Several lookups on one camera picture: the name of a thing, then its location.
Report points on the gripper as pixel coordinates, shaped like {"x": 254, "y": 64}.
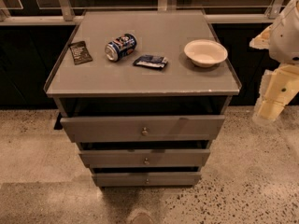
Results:
{"x": 286, "y": 40}

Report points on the grey bottom drawer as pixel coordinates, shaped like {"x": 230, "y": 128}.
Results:
{"x": 146, "y": 179}

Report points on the grey drawer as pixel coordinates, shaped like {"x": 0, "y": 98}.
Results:
{"x": 142, "y": 128}
{"x": 144, "y": 158}
{"x": 146, "y": 179}

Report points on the grey drawer cabinet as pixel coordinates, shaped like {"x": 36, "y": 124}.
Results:
{"x": 102, "y": 88}

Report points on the grey middle drawer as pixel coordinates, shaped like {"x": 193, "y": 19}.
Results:
{"x": 144, "y": 158}

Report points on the grey top drawer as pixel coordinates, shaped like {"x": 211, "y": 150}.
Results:
{"x": 142, "y": 128}

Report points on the white paper bowl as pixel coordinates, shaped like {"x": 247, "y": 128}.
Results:
{"x": 205, "y": 53}

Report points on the blue white snack packet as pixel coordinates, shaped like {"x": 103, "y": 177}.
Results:
{"x": 151, "y": 61}

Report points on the blue soda can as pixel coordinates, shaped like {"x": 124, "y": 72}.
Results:
{"x": 120, "y": 47}

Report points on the dark brown snack packet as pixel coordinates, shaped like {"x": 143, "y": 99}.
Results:
{"x": 80, "y": 53}

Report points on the metal window rail frame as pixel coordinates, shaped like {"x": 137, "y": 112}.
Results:
{"x": 70, "y": 12}

